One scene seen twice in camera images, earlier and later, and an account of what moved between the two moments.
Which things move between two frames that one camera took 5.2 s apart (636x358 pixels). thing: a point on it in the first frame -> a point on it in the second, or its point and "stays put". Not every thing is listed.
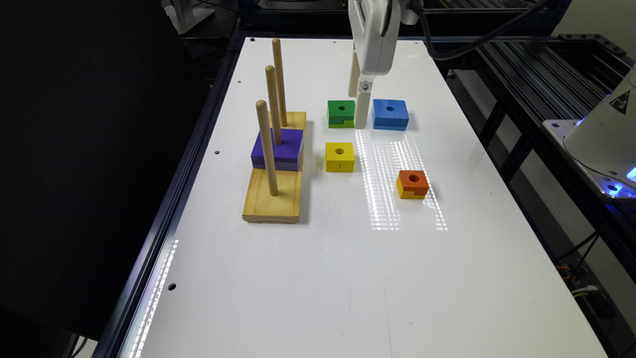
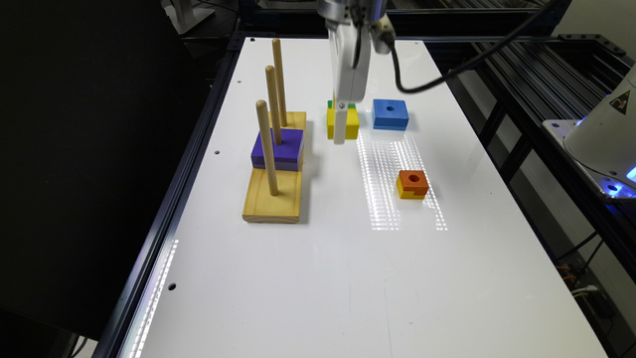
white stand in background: x=183 y=15 stays put
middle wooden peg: x=269 y=77 stays put
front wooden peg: x=268 y=146 stays put
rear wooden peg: x=278 y=71 stays put
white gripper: x=375 y=27 -> x=350 y=25
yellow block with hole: x=339 y=157 -> x=352 y=123
